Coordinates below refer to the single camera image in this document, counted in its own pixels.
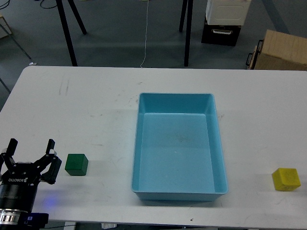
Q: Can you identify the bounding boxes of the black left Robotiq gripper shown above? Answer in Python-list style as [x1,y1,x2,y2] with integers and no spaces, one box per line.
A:
[0,138,62,212]

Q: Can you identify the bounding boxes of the green wooden cube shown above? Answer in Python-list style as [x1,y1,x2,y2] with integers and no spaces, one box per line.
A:
[65,153,88,176]

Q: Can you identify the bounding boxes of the yellow wooden cube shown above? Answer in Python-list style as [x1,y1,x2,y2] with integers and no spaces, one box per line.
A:
[272,168,301,191]

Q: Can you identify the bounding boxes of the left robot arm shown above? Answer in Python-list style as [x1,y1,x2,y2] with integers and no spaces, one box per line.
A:
[0,138,62,230]

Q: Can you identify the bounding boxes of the black storage box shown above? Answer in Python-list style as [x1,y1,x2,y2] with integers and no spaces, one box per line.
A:
[201,19,242,46]

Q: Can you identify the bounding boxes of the white appliance box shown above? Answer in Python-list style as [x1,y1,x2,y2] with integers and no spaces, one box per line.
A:
[205,0,251,26]

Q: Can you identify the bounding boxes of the cardboard box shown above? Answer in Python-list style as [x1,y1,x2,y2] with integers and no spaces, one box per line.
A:
[251,30,307,71]

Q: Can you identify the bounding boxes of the grey metal stand left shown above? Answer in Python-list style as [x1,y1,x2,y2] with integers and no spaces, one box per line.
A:
[0,14,32,94]

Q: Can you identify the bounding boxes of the light blue plastic bin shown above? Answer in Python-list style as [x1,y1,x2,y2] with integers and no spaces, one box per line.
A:
[131,92,228,201]

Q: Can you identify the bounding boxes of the black table legs left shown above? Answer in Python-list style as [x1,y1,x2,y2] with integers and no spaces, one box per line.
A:
[55,0,87,67]

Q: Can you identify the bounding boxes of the black table legs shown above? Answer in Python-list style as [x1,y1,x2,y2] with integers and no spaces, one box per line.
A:
[178,0,194,67]
[55,0,87,67]

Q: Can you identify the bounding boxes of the black table legs right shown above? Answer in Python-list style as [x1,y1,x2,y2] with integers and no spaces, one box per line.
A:
[178,0,194,67]

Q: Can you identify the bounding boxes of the white hanging cord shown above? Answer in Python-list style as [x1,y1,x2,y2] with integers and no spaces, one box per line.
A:
[140,0,150,69]

